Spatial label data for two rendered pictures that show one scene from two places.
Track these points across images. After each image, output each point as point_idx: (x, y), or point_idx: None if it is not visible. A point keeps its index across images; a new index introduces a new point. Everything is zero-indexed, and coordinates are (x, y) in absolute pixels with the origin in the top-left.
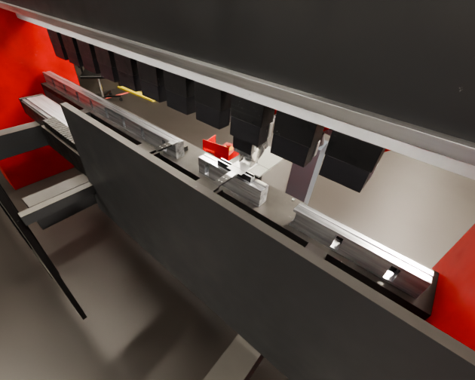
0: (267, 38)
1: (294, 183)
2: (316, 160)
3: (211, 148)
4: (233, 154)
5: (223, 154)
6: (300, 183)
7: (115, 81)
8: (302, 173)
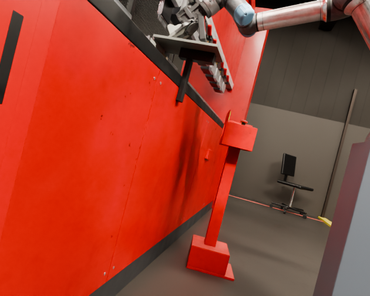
0: None
1: (333, 237)
2: (364, 167)
3: (225, 120)
4: (239, 129)
5: (226, 121)
6: (339, 234)
7: (201, 67)
8: (346, 205)
